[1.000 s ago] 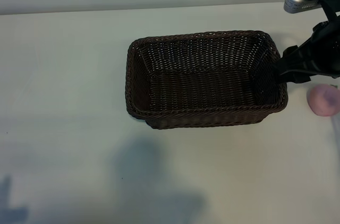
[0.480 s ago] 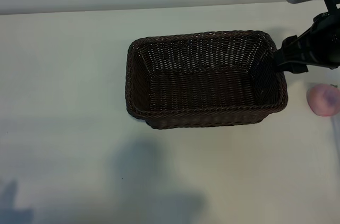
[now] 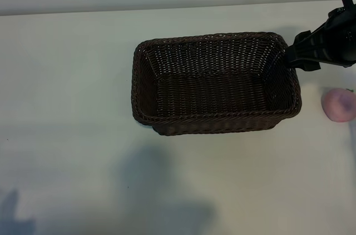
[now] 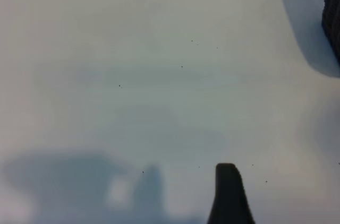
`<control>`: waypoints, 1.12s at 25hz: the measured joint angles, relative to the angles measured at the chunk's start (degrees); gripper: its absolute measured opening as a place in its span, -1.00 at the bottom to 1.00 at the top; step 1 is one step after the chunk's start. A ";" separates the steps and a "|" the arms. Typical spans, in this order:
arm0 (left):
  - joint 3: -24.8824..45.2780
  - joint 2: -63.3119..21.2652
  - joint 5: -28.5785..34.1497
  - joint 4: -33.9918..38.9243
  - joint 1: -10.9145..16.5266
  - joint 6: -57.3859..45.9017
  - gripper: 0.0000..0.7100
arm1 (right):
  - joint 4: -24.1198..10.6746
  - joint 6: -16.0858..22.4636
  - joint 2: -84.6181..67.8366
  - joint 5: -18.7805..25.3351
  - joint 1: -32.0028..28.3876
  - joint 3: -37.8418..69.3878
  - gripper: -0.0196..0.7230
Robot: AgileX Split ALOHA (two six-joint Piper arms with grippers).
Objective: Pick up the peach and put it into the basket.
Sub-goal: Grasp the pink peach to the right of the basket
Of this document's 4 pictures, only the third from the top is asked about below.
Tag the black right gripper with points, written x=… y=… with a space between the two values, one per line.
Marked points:
x=329 y=43

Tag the pink peach with green leaf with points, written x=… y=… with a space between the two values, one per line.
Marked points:
x=336 y=107

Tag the dark brown wicker basket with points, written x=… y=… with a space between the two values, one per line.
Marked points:
x=211 y=95

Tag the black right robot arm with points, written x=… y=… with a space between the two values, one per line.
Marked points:
x=352 y=45

